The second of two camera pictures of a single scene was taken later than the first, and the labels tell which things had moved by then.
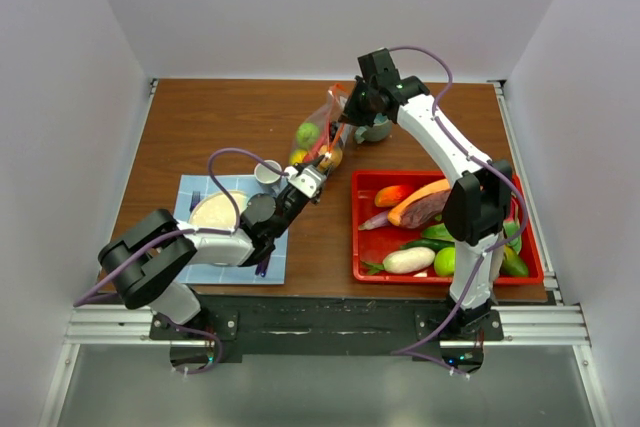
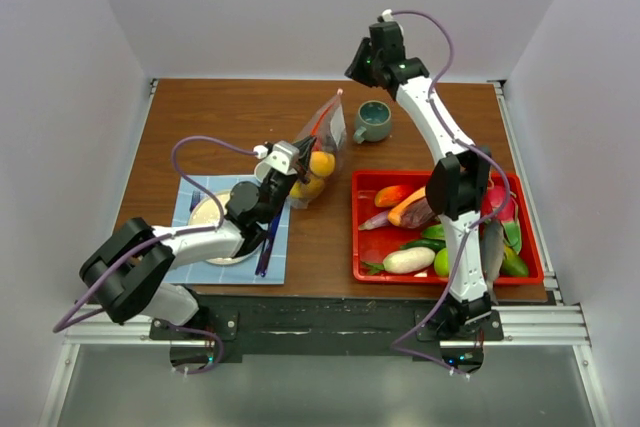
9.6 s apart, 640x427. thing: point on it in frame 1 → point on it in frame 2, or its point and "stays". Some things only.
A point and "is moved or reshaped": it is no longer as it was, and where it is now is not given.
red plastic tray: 398,235 stays
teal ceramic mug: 378,131 stays
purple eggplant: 376,221 stays
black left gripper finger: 315,163 → 304,148
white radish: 408,259 stays
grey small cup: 265,174 stays
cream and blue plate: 215,210 stays
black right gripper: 350,113 → 355,69
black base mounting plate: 331,324 stays
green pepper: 429,243 stays
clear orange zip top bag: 321,132 is moved or reshaped
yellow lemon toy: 296,156 is moved or reshaped
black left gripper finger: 327,171 → 302,172
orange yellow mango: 392,195 stays
